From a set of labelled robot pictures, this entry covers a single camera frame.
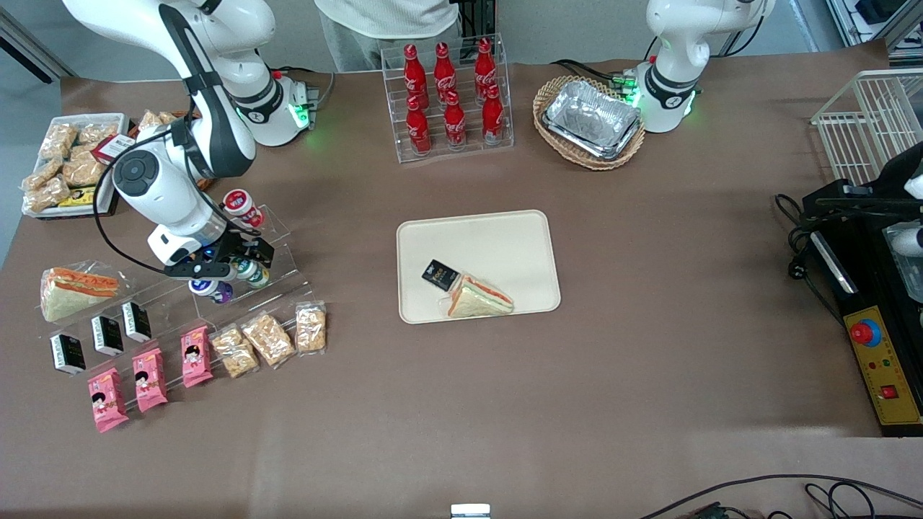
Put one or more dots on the yellow snack packet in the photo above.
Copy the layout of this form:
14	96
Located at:
78	197

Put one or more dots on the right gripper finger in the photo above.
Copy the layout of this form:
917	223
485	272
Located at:
198	271
261	252

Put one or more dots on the person in white shirt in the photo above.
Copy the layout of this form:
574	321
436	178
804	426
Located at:
389	21

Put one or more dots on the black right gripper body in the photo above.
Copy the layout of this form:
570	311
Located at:
244	246

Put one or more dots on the silver foil tray stack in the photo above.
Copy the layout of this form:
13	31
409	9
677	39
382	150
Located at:
593	119

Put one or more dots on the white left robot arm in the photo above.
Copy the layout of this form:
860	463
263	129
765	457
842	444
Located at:
681	43

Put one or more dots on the wrapped triangle sandwich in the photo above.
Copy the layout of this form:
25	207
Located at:
477	299
76	292

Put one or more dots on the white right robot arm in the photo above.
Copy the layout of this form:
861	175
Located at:
209	122

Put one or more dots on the black tissue pack gold print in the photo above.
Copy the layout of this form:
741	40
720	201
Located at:
440	274

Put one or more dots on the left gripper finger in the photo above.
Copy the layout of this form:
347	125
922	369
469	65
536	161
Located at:
829	191
858	207

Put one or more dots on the light wicker basket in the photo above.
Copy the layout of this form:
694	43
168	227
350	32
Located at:
551	140

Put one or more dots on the red cookie box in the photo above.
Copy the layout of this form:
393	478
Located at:
112	148

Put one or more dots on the beige plastic tray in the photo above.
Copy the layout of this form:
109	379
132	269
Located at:
497	249

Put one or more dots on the purple lid gum bottle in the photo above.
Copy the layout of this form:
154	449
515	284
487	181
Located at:
213	292

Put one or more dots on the red lid gum bottle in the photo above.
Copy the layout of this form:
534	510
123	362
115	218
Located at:
239	202

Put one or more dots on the clear nut brittle pack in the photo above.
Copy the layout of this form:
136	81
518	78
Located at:
49	193
151	121
234	352
97	133
84	169
311	328
42	174
58	140
267	339

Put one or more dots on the black control box yellow panel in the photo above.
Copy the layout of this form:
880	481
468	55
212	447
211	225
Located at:
883	367

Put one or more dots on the small white device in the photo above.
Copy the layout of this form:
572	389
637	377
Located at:
470	511

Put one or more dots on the red cola bottle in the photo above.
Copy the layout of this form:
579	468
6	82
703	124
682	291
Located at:
454	124
414	72
485	66
418	130
444	71
493	119

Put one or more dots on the pink snack packet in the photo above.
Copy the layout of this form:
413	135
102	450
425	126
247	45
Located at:
149	380
196	357
107	401

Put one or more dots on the green lid gum bottle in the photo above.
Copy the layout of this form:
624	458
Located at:
252	274

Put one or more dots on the brown paper table cover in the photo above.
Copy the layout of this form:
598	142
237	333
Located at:
649	375

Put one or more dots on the white rectangular dish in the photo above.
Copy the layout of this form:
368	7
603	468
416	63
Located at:
115	124

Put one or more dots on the brown round wicker basket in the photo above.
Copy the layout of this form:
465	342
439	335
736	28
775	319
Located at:
134	130

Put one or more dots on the clear acrylic stepped display stand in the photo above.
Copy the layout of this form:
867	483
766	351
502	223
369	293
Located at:
285	249

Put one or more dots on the clear acrylic bottle rack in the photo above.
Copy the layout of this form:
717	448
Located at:
497	137

